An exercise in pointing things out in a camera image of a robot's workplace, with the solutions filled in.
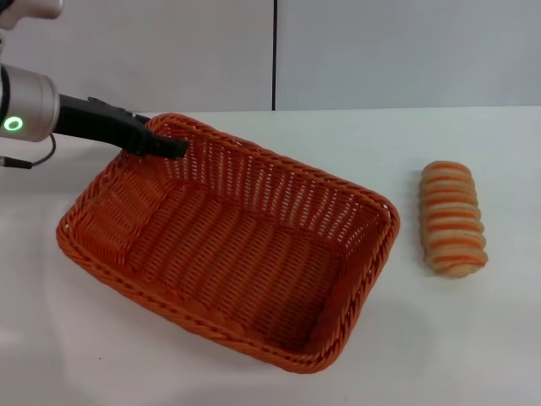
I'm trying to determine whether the orange woven wicker basket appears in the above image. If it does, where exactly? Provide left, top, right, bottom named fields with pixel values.
left=55, top=112, right=401, bottom=376

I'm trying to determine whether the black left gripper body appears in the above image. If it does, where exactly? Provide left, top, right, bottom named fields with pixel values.
left=56, top=93, right=148, bottom=154

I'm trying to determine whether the orange striped bread roll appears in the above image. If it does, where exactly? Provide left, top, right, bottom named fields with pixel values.
left=418, top=160, right=489, bottom=280

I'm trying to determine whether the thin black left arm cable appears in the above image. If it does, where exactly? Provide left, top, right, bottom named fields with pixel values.
left=0, top=134, right=57, bottom=170

